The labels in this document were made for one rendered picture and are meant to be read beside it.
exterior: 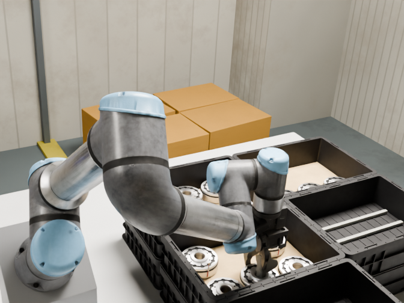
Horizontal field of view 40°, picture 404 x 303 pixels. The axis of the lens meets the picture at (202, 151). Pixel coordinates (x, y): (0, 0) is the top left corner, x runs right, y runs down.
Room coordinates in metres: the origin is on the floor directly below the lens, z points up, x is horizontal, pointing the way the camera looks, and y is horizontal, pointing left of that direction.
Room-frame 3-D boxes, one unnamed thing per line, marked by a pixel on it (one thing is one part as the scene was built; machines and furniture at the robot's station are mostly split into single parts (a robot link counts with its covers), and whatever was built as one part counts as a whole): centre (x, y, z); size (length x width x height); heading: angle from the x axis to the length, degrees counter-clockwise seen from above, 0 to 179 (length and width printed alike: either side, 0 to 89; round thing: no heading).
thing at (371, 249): (1.37, -0.49, 0.92); 0.40 x 0.30 x 0.02; 120
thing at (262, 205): (1.16, -0.17, 1.07); 0.08 x 0.08 x 0.05
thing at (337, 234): (1.37, -0.49, 0.87); 0.40 x 0.30 x 0.11; 120
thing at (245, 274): (1.12, -0.17, 0.86); 0.10 x 0.10 x 0.01
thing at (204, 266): (1.18, -0.01, 0.86); 0.10 x 0.10 x 0.01
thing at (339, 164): (1.63, -0.34, 0.87); 0.40 x 0.30 x 0.11; 120
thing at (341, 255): (1.17, -0.15, 0.92); 0.40 x 0.30 x 0.02; 120
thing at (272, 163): (1.16, -0.17, 1.15); 0.09 x 0.08 x 0.11; 103
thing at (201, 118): (3.19, 0.17, 0.20); 1.11 x 0.80 x 0.40; 122
